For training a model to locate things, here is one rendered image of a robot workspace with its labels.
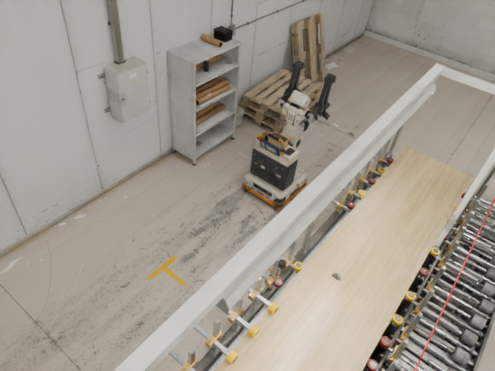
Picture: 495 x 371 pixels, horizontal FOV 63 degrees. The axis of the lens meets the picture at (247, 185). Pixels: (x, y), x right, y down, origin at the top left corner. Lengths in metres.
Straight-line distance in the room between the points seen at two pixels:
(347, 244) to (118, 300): 2.35
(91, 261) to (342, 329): 2.77
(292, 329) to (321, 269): 0.63
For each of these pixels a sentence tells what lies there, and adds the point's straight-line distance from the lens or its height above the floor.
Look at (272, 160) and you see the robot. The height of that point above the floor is 0.67.
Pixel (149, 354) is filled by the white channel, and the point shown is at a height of 2.46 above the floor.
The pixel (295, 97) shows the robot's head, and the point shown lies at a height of 1.34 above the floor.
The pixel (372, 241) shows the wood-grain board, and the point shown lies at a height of 0.90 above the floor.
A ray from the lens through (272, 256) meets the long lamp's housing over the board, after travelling 1.74.
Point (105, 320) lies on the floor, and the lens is 4.36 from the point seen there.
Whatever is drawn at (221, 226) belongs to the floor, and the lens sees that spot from 4.96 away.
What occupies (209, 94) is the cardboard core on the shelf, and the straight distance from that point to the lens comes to 5.45.
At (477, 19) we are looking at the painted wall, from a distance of 9.98.
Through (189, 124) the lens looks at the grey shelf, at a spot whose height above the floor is 0.66.
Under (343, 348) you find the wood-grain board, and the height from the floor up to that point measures 0.90.
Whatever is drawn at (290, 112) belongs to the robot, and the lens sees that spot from 4.87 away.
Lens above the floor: 3.74
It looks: 43 degrees down
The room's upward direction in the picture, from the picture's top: 7 degrees clockwise
